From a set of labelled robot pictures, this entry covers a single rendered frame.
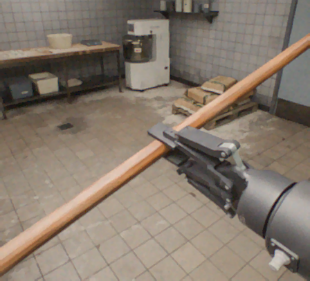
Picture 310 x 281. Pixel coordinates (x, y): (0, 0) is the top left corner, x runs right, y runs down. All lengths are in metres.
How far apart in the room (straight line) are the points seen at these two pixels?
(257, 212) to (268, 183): 0.03
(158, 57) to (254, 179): 5.19
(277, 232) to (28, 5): 5.31
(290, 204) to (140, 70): 5.00
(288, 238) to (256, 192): 0.05
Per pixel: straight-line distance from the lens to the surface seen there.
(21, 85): 4.82
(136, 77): 5.28
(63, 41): 5.03
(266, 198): 0.32
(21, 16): 5.41
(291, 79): 4.47
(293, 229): 0.30
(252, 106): 4.63
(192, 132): 0.38
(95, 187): 0.40
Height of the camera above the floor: 1.73
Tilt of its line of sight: 26 degrees down
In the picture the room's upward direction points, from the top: straight up
